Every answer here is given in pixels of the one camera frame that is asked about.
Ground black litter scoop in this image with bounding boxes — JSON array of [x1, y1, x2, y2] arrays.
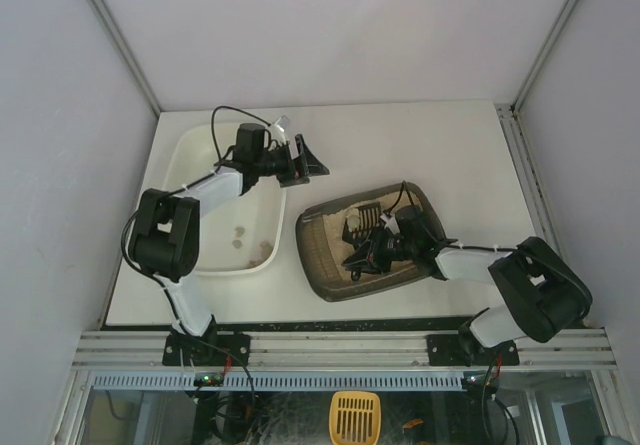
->
[[341, 202, 382, 282]]

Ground dark brown litter box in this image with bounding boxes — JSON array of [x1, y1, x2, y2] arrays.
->
[[295, 182, 444, 302]]

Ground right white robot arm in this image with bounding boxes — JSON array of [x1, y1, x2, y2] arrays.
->
[[342, 205, 593, 354]]

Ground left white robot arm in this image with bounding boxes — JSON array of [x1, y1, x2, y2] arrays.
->
[[120, 121, 330, 338]]

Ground litter clump in scoop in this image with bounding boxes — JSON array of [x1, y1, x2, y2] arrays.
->
[[345, 208, 361, 231]]

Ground yellow litter scoop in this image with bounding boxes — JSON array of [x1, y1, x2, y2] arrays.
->
[[329, 390, 382, 445]]

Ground white plastic tray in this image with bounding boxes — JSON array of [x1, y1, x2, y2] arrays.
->
[[158, 123, 286, 276]]

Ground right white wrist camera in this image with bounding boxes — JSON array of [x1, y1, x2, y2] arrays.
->
[[380, 212, 400, 235]]

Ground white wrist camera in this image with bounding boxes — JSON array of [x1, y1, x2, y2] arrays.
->
[[271, 115, 290, 145], [380, 212, 400, 235]]

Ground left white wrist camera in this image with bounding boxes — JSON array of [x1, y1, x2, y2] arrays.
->
[[271, 115, 290, 145]]

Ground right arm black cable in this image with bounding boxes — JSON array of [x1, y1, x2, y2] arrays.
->
[[389, 180, 416, 211]]

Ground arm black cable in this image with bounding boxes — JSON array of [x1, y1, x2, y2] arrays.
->
[[209, 106, 274, 161], [389, 180, 416, 211]]

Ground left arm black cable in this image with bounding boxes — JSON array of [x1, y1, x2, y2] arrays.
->
[[209, 106, 274, 161]]

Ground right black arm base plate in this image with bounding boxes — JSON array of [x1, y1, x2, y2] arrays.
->
[[426, 334, 520, 367]]

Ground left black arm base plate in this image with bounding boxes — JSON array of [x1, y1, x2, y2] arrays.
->
[[162, 332, 251, 367]]

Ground aluminium front rail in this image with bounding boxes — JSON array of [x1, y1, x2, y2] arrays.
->
[[72, 329, 617, 371]]

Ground grey slotted cable duct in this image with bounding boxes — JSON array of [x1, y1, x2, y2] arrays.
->
[[93, 371, 464, 392]]

